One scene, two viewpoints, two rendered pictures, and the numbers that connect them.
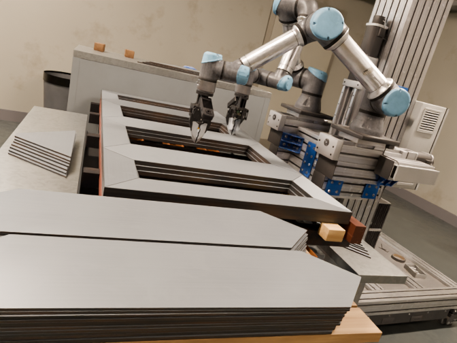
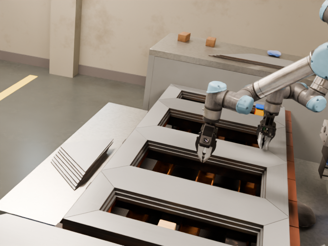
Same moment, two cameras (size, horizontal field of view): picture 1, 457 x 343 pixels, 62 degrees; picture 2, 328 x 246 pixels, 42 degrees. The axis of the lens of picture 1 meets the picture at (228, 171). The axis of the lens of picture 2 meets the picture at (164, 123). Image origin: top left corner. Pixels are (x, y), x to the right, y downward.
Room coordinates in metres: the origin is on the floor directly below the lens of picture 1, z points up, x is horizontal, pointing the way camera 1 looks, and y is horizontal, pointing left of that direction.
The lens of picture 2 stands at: (0.06, -0.57, 1.75)
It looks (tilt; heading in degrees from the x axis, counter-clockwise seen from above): 24 degrees down; 33
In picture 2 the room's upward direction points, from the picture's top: 8 degrees clockwise
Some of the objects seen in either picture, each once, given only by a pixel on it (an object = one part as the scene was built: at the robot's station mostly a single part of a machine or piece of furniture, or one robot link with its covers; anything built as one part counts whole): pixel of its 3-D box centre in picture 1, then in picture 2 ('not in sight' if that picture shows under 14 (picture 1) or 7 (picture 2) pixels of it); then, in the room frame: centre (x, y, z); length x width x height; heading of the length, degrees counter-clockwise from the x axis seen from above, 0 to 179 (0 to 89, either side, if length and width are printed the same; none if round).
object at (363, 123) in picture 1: (368, 122); not in sight; (1.79, -0.57, 1.09); 0.15 x 0.15 x 0.10
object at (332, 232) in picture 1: (331, 231); not in sight; (1.09, -0.35, 0.79); 0.06 x 0.05 x 0.04; 112
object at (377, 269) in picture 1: (292, 198); (310, 229); (1.73, -0.32, 0.67); 1.30 x 0.20 x 0.03; 22
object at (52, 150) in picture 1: (43, 147); (77, 157); (1.28, 0.66, 0.77); 0.45 x 0.20 x 0.04; 22
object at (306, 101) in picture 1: (309, 101); not in sight; (2.23, -0.35, 1.09); 0.15 x 0.15 x 0.10
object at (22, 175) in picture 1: (47, 144); (89, 150); (1.42, 0.71, 0.74); 1.20 x 0.26 x 0.03; 22
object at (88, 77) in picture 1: (166, 152); (232, 143); (2.53, 0.45, 0.51); 1.30 x 0.04 x 1.01; 112
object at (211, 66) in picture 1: (211, 67); (215, 95); (1.57, 0.17, 1.16); 0.09 x 0.08 x 0.11; 96
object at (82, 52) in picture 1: (173, 71); (251, 59); (2.79, 0.55, 1.03); 1.30 x 0.60 x 0.04; 112
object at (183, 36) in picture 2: (99, 47); (184, 36); (2.72, 1.07, 1.07); 0.12 x 0.06 x 0.05; 16
